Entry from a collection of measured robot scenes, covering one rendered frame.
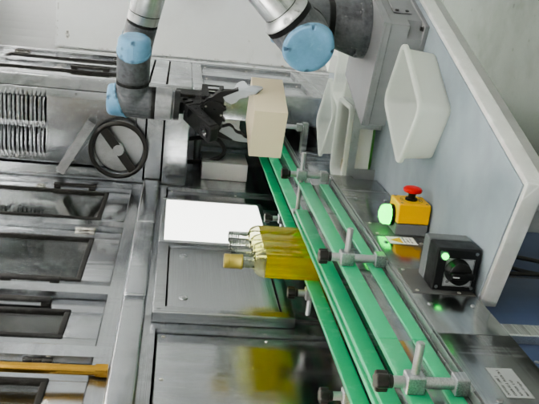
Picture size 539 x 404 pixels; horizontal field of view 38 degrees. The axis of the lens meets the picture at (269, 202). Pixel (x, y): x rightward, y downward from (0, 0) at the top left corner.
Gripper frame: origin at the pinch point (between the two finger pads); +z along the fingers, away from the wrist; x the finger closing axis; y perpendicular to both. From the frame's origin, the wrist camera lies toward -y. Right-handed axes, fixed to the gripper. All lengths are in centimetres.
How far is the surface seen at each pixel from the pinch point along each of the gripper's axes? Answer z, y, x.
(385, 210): 25.7, -29.5, 3.0
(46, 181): -65, 77, 79
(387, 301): 19, -62, -1
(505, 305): 41, -61, -1
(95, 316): -35, -24, 44
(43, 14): -123, 393, 154
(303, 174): 14.9, 9.7, 21.7
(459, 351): 25, -81, -10
